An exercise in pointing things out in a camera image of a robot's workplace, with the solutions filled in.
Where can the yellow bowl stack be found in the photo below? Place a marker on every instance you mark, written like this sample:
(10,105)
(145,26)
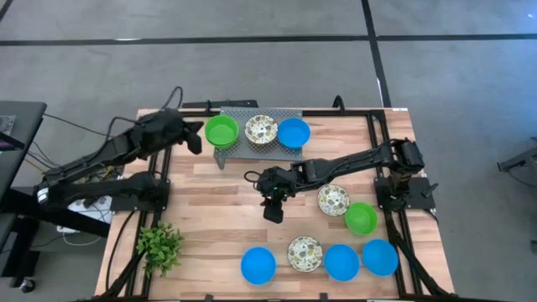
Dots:
(261,128)

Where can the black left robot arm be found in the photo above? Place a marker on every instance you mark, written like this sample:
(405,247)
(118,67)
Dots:
(100,191)

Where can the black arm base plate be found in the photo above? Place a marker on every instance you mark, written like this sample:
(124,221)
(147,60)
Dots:
(138,205)
(419,197)

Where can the green plastic mini bowl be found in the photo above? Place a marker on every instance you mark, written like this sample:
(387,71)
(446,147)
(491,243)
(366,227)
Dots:
(221,147)
(221,130)
(361,219)

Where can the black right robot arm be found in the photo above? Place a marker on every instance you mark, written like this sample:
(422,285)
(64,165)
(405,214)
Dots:
(344,161)

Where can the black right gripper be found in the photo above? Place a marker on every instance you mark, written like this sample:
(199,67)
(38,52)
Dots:
(274,181)

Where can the black frame clamp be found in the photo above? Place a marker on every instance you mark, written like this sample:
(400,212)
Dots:
(339,97)

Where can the blue plastic mini bowl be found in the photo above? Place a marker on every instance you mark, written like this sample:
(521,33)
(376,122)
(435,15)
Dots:
(380,257)
(293,133)
(341,262)

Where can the black floor stand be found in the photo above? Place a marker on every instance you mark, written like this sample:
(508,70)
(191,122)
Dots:
(520,161)

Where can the speckled yellow ceramic mini bowl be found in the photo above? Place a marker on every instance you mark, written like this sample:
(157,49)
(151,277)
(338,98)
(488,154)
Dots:
(305,253)
(333,200)

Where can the white power strip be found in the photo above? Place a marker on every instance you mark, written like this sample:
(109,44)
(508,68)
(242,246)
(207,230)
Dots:
(94,209)

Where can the black side desk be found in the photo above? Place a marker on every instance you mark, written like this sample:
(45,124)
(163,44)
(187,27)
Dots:
(21,138)

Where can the small grey metal table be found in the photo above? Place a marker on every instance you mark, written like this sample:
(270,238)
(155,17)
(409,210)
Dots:
(251,152)

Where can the green artificial plant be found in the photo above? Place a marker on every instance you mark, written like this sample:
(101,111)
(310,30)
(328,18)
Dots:
(159,247)

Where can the black castor wheel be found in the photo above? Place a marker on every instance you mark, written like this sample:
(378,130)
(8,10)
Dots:
(27,286)

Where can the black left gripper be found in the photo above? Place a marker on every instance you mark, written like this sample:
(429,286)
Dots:
(172,130)

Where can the large blue plastic bowl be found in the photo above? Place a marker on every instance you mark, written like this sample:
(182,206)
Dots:
(258,266)

